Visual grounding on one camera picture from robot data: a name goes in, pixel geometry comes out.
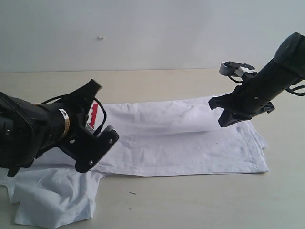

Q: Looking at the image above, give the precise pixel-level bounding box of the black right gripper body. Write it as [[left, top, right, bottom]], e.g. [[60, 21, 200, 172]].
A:
[[232, 78, 275, 118]]

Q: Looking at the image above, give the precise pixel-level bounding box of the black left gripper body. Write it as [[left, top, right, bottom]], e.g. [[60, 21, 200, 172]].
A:
[[36, 95, 100, 157]]

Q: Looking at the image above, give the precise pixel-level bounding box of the white t-shirt red lettering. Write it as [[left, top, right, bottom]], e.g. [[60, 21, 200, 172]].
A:
[[0, 97, 268, 229]]

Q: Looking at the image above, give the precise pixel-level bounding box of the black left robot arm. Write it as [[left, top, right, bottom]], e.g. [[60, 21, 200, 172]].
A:
[[0, 79, 103, 177]]

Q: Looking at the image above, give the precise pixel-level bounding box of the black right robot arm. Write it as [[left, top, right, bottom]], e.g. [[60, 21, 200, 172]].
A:
[[209, 32, 305, 127]]

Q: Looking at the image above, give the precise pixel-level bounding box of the black left camera cable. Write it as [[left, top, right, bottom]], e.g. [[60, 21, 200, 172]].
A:
[[41, 94, 108, 136]]

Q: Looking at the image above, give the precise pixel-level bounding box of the black camera cable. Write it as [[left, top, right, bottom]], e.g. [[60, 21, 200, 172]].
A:
[[41, 94, 108, 136], [227, 75, 305, 96]]

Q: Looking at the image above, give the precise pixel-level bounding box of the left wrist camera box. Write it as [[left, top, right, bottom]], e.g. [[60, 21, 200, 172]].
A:
[[92, 125, 119, 165]]

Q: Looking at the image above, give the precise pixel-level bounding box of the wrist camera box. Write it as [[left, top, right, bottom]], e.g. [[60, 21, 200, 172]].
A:
[[92, 125, 119, 165], [219, 61, 257, 78]]

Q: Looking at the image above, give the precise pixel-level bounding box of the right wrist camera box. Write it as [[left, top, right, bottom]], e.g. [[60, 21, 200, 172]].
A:
[[219, 61, 257, 78]]

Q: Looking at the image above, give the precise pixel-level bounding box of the black right camera cable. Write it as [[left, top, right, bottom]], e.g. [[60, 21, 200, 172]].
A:
[[227, 75, 305, 96]]

